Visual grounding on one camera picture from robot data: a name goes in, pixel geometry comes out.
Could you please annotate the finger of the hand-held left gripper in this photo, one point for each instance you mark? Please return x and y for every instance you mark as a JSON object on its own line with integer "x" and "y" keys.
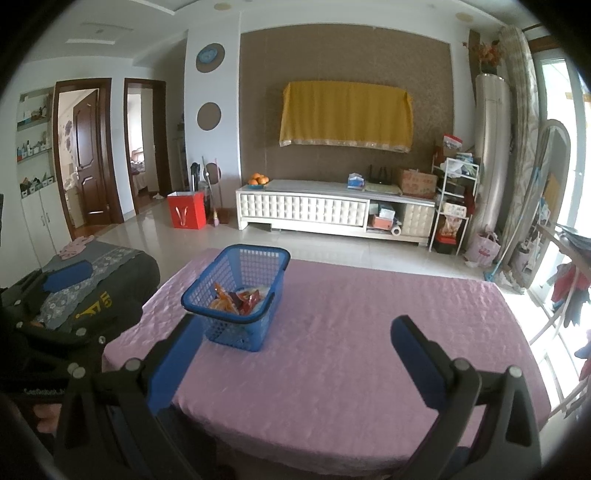
{"x": 124, "y": 314}
{"x": 69, "y": 277}

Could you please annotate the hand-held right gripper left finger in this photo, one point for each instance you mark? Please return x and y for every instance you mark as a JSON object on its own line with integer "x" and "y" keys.
{"x": 171, "y": 364}

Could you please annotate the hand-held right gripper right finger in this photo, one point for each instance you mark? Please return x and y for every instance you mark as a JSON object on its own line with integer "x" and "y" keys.
{"x": 418, "y": 360}

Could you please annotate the blue plastic basket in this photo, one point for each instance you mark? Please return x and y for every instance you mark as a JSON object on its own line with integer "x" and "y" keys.
{"x": 231, "y": 330}

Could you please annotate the orange striped snack packet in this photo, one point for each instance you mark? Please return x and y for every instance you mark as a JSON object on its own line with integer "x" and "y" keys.
{"x": 220, "y": 299}

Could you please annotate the red snack packet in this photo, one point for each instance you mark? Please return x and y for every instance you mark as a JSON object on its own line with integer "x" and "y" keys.
{"x": 249, "y": 302}

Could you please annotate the person's left forearm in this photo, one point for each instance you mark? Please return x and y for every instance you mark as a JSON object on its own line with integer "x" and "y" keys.
{"x": 46, "y": 417}

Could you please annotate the pink cloth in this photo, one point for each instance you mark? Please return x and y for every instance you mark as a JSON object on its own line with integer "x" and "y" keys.
{"x": 76, "y": 247}

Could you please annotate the dark cloth yellow crown print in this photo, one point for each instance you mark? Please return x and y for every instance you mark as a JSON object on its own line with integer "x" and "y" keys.
{"x": 138, "y": 277}

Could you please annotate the grey lace sofa cover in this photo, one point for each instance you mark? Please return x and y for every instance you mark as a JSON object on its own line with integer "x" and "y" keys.
{"x": 115, "y": 258}

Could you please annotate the pink tablecloth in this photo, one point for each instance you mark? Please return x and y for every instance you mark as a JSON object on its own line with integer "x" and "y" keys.
{"x": 346, "y": 346}

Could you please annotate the red gift bag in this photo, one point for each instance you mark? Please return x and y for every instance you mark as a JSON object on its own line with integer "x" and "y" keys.
{"x": 186, "y": 211}

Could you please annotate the brown wooden door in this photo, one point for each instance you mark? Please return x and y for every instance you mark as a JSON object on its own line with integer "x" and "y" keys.
{"x": 90, "y": 157}

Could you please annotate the white pink shopping bag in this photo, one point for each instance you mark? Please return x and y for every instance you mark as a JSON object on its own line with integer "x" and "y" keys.
{"x": 482, "y": 251}

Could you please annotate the broom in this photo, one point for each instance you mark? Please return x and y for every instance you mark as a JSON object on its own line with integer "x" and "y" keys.
{"x": 215, "y": 217}

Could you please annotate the white shelf rack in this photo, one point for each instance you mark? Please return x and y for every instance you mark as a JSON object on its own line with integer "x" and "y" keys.
{"x": 455, "y": 207}

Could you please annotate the red garment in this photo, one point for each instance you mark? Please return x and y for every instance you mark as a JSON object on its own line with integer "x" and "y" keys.
{"x": 570, "y": 286}

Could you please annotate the brown cardboard box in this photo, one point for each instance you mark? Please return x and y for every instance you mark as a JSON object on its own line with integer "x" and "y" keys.
{"x": 418, "y": 182}

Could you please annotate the folding drying rack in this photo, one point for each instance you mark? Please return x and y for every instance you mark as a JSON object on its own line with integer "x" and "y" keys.
{"x": 563, "y": 244}

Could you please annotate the black router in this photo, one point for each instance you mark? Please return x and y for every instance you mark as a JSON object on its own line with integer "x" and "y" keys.
{"x": 378, "y": 177}

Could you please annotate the plate of oranges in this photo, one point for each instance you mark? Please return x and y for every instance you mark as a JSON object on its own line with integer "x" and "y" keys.
{"x": 258, "y": 181}

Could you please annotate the blue tissue box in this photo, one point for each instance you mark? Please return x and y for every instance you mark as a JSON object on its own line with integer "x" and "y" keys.
{"x": 356, "y": 181}

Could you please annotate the white TV cabinet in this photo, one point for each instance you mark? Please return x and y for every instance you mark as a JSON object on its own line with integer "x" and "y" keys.
{"x": 300, "y": 207}

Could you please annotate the silver standing air conditioner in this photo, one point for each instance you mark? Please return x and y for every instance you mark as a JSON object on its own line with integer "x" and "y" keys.
{"x": 494, "y": 152}

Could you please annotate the leaning ironing board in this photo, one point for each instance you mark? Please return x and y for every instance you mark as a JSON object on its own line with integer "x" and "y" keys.
{"x": 556, "y": 161}

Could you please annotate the patterned curtain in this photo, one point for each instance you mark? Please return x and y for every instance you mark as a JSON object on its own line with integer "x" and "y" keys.
{"x": 521, "y": 138}

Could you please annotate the yellow cloth cover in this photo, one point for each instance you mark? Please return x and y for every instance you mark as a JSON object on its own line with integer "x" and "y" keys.
{"x": 346, "y": 115}

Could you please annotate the artificial flowers vase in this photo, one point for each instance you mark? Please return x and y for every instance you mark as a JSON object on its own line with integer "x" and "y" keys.
{"x": 485, "y": 55}

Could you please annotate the white wall shelf cabinet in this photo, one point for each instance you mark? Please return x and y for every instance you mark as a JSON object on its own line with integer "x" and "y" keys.
{"x": 39, "y": 221}

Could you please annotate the brown round wall disc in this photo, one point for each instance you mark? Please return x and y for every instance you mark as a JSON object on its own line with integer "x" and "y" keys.
{"x": 208, "y": 116}

